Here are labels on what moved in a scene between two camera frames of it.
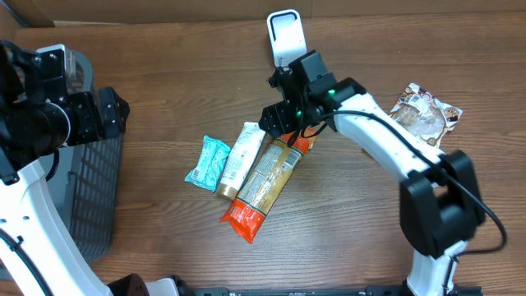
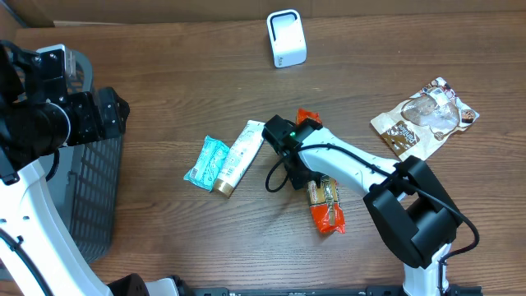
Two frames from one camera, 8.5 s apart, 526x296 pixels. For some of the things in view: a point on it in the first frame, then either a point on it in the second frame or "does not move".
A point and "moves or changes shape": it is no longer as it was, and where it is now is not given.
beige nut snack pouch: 424,115 moves or changes shape
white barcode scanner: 288,35 does not move
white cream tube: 242,152 does not move
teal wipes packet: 209,168 does not move
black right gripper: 275,119 -> 299,178
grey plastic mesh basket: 86,180 does not move
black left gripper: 108,113 does not move
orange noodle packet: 265,183 -> 324,193
